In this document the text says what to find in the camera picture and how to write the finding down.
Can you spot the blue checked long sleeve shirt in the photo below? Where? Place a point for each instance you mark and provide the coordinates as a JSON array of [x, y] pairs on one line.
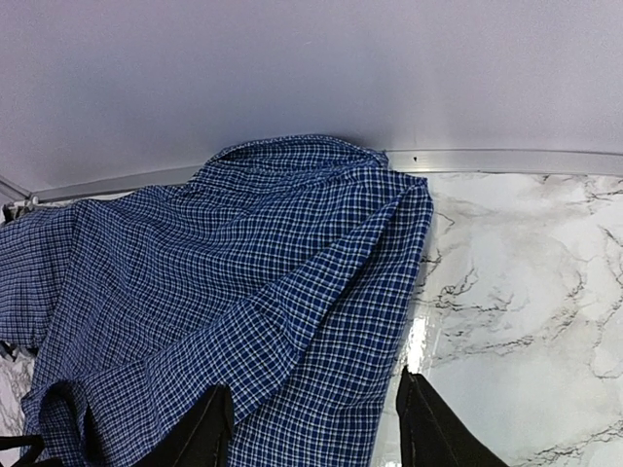
[[283, 269]]

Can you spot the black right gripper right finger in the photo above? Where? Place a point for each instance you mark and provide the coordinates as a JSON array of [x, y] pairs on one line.
[[431, 435]]

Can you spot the black white plaid folded shirt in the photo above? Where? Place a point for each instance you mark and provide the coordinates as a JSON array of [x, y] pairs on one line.
[[12, 212]]

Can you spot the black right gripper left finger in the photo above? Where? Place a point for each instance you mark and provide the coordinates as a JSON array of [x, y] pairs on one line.
[[201, 438]]

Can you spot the aluminium back wall rail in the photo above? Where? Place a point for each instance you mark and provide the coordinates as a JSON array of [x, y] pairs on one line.
[[420, 161]]

